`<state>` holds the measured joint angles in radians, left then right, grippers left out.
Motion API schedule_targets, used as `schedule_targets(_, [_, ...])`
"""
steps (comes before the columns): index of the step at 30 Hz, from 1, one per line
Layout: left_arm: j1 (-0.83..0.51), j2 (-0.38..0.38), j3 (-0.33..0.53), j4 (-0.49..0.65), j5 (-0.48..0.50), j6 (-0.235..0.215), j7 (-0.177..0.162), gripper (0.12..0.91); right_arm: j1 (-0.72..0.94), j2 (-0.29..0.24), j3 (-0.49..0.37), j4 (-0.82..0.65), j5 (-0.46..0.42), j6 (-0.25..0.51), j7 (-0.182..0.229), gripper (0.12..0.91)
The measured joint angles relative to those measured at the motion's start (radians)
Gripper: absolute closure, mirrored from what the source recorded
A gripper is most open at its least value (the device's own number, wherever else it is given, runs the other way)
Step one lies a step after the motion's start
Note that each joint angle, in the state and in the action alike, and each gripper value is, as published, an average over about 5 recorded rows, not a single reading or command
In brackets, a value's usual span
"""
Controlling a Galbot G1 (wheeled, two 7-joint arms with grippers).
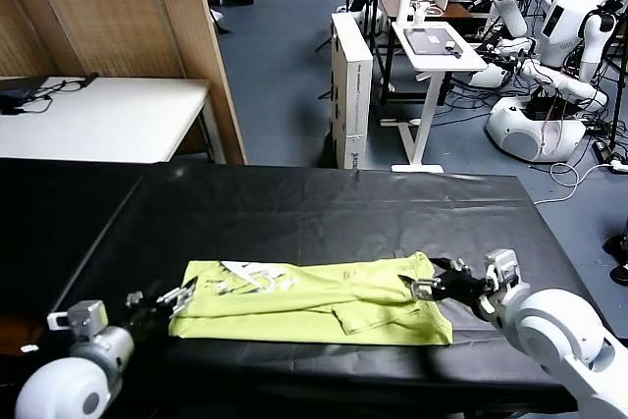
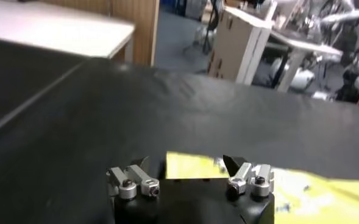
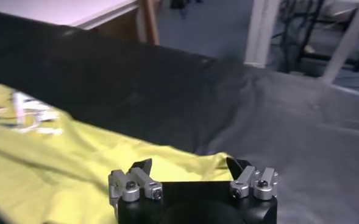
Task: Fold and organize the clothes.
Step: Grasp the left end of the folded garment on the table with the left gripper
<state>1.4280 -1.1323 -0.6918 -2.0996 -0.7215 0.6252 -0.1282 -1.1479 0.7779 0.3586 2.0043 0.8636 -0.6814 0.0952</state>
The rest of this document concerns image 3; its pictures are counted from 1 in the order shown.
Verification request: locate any large black table cover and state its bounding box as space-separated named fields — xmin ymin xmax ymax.
xmin=0 ymin=8 xmax=359 ymax=224

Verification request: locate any white table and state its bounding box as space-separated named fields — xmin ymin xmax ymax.
xmin=0 ymin=0 xmax=140 ymax=30

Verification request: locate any white standing desk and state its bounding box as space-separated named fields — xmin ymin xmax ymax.
xmin=319 ymin=0 xmax=359 ymax=99

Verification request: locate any yellow-green t-shirt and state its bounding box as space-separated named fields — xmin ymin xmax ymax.
xmin=0 ymin=83 xmax=233 ymax=224

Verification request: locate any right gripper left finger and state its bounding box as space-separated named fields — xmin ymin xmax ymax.
xmin=108 ymin=158 xmax=163 ymax=208

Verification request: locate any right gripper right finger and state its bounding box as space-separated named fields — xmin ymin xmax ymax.
xmin=226 ymin=156 xmax=279 ymax=201

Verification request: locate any tall white cardboard box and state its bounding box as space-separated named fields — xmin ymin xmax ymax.
xmin=244 ymin=0 xmax=281 ymax=68

